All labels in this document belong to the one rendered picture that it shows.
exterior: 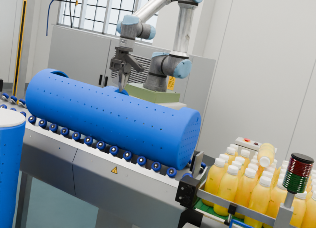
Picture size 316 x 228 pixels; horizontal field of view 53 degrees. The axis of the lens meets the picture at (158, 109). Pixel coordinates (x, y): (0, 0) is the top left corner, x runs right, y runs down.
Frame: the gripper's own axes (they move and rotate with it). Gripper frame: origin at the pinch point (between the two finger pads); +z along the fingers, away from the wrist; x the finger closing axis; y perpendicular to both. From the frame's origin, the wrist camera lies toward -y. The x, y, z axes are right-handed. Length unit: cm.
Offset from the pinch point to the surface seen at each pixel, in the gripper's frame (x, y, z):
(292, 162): 38, -81, 0
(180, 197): 25, -48, 30
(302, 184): 39, -85, 5
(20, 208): -5, 60, 93
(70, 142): 11.5, 16.8, 30.9
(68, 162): 14.0, 14.2, 40.0
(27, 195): -7, 58, 84
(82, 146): 11.4, 9.6, 30.8
